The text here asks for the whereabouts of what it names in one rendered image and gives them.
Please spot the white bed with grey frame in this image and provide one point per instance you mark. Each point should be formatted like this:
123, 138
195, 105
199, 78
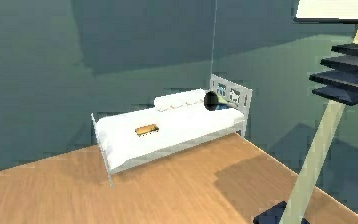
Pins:
187, 130

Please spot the white pillow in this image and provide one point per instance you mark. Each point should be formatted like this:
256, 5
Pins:
178, 99

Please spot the cream floor lamp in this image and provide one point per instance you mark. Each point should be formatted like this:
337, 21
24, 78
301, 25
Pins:
323, 133

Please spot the dark blue green cushion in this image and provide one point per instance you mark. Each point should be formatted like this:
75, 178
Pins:
225, 104

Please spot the black round ball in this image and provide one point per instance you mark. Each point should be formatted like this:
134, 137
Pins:
211, 100

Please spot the yellow flat rectangular device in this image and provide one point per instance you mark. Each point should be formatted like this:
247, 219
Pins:
147, 129

